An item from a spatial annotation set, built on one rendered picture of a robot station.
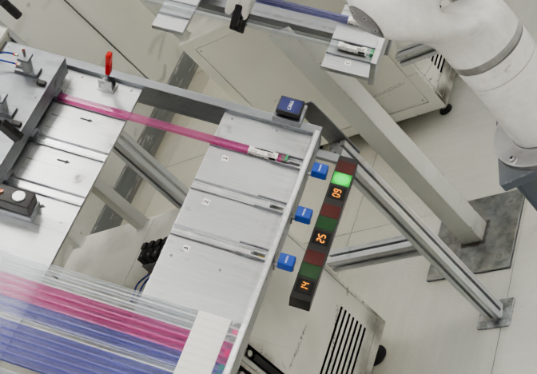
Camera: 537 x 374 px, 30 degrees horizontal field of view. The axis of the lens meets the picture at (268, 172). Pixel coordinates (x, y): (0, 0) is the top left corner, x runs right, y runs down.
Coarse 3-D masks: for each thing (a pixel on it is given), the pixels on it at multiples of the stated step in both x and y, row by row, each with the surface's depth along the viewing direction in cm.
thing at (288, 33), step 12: (156, 0) 213; (168, 0) 213; (192, 12) 212; (204, 12) 211; (216, 12) 211; (252, 24) 209; (264, 24) 209; (288, 36) 208; (300, 36) 207; (312, 36) 207; (336, 48) 206
